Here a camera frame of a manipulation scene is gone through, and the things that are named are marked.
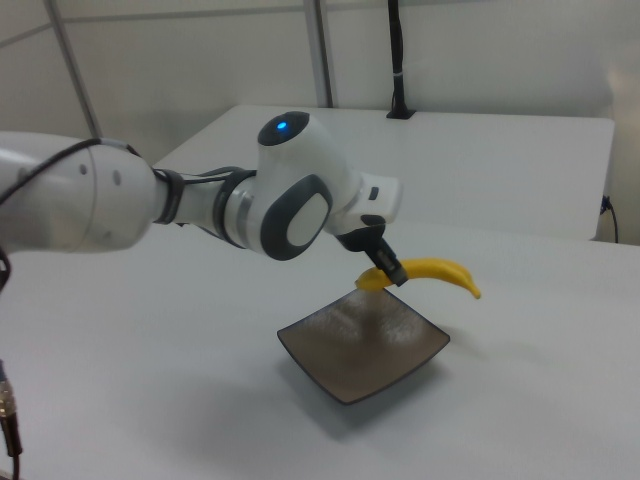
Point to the black pole with base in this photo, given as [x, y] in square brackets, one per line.
[398, 65]

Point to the white background table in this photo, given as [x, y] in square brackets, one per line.
[450, 165]

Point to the grey slanted frame post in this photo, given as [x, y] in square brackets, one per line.
[75, 75]

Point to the yellow banana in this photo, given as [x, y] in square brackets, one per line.
[440, 270]

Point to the square brown ceramic plate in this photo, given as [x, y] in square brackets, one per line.
[360, 350]

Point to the grey vertical frame post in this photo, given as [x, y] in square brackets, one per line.
[320, 50]

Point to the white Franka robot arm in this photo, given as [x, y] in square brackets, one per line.
[280, 200]

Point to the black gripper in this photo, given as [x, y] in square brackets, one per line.
[362, 239]

